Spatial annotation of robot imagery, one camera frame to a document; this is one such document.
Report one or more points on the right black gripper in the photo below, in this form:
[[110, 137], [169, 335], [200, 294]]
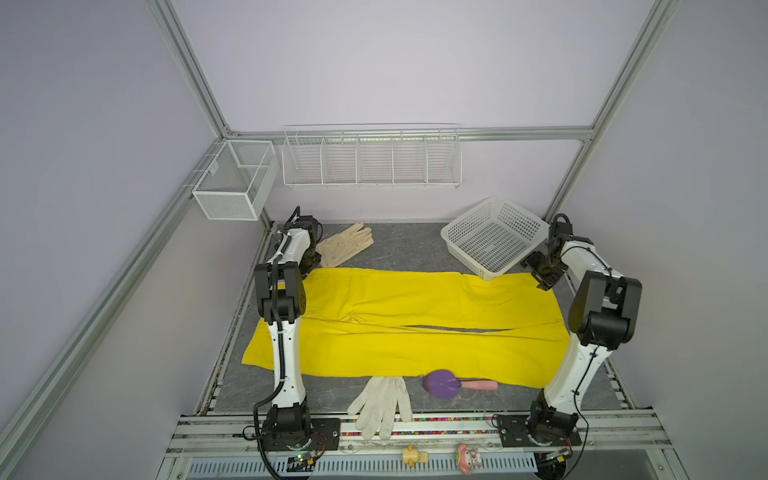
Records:
[[545, 283]]

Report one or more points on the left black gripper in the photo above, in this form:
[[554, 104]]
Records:
[[304, 270]]

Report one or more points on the yellow trousers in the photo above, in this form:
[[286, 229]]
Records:
[[363, 323]]

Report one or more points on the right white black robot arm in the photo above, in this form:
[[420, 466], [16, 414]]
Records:
[[601, 318]]

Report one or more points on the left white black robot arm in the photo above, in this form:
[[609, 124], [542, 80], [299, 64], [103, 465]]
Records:
[[282, 301]]

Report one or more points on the beige fabric glove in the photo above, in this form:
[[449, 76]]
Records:
[[343, 246]]

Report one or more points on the white plastic laundry basket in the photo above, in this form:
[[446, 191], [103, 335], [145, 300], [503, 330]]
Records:
[[494, 236]]

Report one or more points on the purple pink toy shovel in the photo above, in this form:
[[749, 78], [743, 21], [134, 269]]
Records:
[[444, 385]]

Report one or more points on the white knit work glove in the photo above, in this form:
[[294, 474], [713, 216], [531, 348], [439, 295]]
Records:
[[376, 407]]

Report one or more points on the pink white doll figurine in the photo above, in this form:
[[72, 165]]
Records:
[[468, 459]]

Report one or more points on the yellow duck figurine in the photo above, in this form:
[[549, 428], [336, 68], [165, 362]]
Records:
[[412, 457]]

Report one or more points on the white mesh wall box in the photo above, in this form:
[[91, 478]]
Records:
[[237, 180]]

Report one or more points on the white wire wall shelf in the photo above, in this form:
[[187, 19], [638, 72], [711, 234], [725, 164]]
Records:
[[337, 156]]

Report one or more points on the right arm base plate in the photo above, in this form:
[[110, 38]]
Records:
[[522, 431]]

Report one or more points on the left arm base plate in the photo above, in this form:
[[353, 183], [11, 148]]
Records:
[[324, 435]]

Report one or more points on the aluminium frame rail front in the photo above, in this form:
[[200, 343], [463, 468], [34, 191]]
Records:
[[433, 433]]

